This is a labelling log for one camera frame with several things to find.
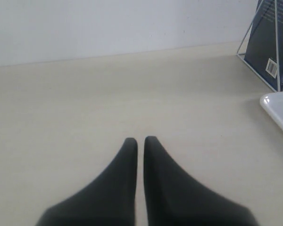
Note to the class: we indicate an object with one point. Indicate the white plastic tray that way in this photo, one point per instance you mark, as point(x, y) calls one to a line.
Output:
point(272, 103)

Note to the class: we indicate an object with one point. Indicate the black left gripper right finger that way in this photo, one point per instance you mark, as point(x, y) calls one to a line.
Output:
point(174, 198)

